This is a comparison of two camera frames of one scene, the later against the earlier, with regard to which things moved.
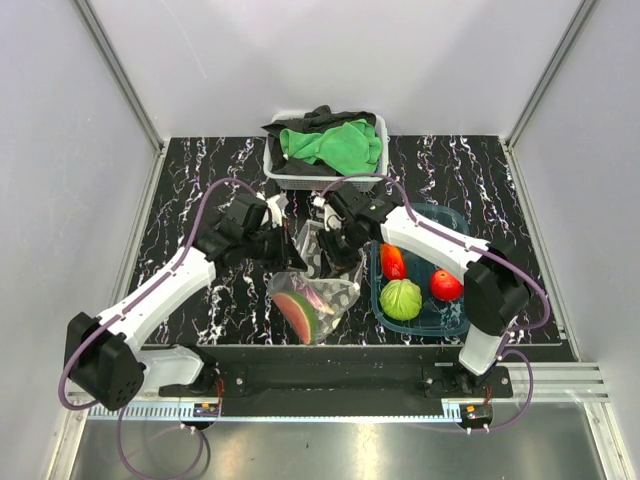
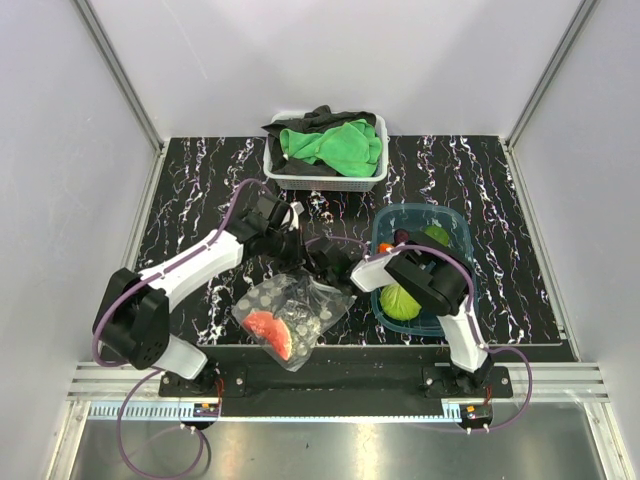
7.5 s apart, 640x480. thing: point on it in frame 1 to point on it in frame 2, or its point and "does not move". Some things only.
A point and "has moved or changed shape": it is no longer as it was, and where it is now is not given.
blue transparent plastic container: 436,318 does not move
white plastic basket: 313,182 does not move
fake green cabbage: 401,299 does not move
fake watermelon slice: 299,315 to 271,329
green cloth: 353,148 does not move
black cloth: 318,120 does not move
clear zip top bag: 327,298 has moved or changed shape
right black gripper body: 340,248 to 327,274
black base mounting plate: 326,382 does not move
